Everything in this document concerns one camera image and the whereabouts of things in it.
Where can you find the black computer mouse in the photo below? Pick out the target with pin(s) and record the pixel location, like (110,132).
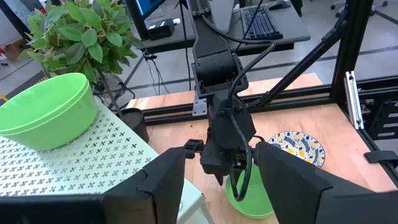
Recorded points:
(280,3)

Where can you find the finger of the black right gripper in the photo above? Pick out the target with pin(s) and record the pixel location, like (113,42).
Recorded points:
(214,163)
(238,161)

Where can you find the white metal frame bracket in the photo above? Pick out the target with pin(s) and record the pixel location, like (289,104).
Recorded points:
(353,99)

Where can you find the black backlit keyboard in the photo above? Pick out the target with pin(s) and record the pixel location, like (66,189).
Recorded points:
(261,25)

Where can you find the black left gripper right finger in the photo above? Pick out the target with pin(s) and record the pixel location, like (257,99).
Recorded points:
(304,199)

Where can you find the grey desk with monitor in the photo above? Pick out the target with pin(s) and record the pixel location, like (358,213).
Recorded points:
(183,34)

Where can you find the black frame clip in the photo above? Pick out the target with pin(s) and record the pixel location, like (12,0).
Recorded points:
(381,157)

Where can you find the pale green perforated metal shelf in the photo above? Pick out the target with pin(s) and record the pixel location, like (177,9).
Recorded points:
(93,155)

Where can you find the yellow bowl with blue pattern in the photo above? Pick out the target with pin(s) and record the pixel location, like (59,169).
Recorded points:
(298,146)

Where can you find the black labelled drawer unit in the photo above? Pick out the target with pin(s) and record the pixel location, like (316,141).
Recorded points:
(385,121)

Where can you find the grey metal mounting plate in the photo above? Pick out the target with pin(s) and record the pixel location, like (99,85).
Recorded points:
(199,107)

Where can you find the small black computer box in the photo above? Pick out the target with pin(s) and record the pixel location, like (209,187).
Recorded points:
(160,29)

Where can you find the black computer monitor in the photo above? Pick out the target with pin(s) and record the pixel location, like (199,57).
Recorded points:
(136,18)

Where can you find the green leafy plant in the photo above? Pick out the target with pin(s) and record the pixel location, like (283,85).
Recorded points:
(81,37)

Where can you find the black plant pot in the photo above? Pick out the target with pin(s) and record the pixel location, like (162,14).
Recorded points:
(135,124)

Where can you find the brown cardboard box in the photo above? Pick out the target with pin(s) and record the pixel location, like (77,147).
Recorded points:
(15,49)

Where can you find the green plastic bowl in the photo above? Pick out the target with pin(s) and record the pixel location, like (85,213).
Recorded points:
(248,205)
(46,118)

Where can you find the grey desk with keyboard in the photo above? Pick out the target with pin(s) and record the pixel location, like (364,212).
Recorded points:
(292,28)

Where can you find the black aluminium table frame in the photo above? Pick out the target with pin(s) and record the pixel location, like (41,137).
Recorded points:
(351,46)

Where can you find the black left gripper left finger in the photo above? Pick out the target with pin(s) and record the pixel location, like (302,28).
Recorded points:
(149,199)

